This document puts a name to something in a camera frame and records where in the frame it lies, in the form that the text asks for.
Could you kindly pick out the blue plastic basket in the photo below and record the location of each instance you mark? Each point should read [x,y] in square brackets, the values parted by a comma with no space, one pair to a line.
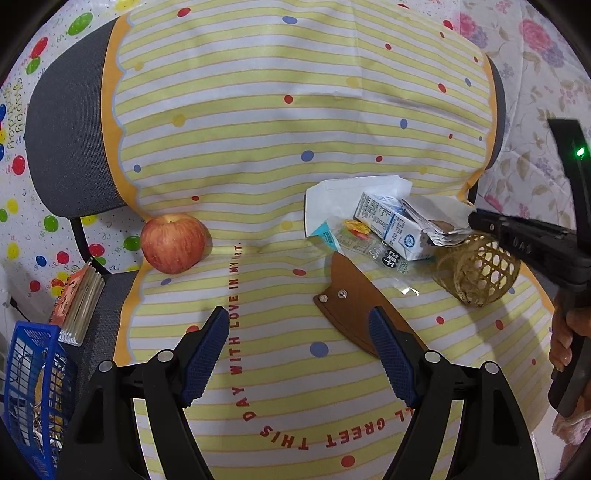
[37,383]

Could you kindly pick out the clear printed plastic wrapper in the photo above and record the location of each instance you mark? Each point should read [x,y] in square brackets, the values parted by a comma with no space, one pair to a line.
[358,247]

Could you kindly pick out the floral print plastic sheet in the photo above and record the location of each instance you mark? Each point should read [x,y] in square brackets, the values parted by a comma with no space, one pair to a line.
[531,69]

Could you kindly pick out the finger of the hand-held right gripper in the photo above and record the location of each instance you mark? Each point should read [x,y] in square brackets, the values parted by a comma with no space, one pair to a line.
[487,224]

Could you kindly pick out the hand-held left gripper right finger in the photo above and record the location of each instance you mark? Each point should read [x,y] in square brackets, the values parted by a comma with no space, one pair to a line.
[392,353]

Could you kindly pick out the white paper bag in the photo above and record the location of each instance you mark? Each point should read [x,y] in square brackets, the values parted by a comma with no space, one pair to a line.
[339,198]

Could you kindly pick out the yellow striped dotted cloth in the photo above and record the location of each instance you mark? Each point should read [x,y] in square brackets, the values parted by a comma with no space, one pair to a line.
[277,138]

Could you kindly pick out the white blue milk carton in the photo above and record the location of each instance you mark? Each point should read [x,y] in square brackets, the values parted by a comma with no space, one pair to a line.
[392,228]

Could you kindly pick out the person's right hand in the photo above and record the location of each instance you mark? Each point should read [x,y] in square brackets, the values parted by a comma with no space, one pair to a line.
[561,332]

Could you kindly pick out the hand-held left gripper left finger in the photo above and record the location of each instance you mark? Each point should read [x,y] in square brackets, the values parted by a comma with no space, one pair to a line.
[205,353]

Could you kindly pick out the small wicker basket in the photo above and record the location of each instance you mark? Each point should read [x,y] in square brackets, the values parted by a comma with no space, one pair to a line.
[480,277]

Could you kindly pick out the brown leather knife sheath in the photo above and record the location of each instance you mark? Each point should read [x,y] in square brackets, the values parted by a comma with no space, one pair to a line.
[358,300]

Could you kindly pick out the balloon print plastic sheet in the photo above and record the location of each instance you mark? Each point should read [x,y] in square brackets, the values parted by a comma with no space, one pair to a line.
[23,184]

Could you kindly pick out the red apple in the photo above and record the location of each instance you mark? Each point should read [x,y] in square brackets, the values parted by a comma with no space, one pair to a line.
[173,242]

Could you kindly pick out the orange cover notebook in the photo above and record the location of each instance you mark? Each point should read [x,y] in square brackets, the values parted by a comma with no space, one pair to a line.
[76,300]

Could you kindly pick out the grey fabric chair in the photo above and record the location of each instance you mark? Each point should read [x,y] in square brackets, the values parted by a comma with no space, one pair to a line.
[69,138]

